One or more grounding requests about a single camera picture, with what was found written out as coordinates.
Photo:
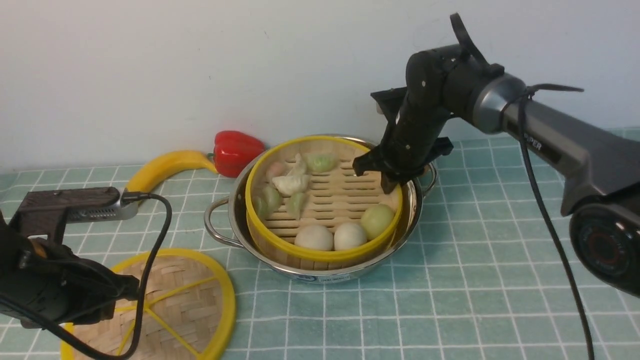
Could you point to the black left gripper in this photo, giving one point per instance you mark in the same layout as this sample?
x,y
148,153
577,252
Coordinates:
x,y
76,290

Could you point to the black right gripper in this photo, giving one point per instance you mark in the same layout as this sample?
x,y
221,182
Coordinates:
x,y
407,147

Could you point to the bamboo steamer basket yellow rim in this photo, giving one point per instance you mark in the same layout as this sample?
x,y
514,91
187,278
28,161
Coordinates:
x,y
332,198

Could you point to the woven bamboo steamer lid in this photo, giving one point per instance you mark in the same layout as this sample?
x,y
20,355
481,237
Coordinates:
x,y
189,310

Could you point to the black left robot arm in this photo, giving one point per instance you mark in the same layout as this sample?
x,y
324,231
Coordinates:
x,y
17,284

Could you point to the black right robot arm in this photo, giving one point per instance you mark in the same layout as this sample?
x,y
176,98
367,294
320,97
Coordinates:
x,y
600,169

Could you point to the green dumpling top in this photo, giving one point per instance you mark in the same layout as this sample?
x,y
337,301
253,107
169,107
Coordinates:
x,y
320,162

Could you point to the white dumpling top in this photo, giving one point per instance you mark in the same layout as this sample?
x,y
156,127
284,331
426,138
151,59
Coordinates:
x,y
299,168

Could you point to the white dumpling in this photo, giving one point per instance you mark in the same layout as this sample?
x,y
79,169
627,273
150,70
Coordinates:
x,y
299,168
288,185

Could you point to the stainless steel pot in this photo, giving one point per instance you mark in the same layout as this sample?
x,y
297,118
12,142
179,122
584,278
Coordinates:
x,y
225,221

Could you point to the green round bun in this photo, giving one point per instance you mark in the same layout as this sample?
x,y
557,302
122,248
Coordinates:
x,y
376,219

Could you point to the white round bun front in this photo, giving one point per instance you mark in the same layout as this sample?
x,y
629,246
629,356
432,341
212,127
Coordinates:
x,y
349,235

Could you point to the white round bun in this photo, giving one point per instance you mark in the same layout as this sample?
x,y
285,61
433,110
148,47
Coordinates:
x,y
316,237
349,235

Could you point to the pink dumpling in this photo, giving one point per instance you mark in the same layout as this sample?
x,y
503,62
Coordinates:
x,y
276,169

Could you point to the green dumpling left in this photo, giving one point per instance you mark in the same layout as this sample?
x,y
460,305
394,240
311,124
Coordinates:
x,y
267,201

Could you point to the yellow banana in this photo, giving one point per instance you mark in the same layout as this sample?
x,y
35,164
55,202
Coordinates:
x,y
163,167

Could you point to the green checkered tablecloth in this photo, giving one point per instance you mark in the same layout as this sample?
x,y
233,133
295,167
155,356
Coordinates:
x,y
479,277

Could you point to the red bell pepper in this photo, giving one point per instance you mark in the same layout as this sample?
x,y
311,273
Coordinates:
x,y
233,151

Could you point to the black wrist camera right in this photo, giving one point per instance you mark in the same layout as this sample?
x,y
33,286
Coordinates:
x,y
388,102

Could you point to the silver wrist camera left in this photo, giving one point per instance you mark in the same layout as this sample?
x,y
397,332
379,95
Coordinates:
x,y
75,205

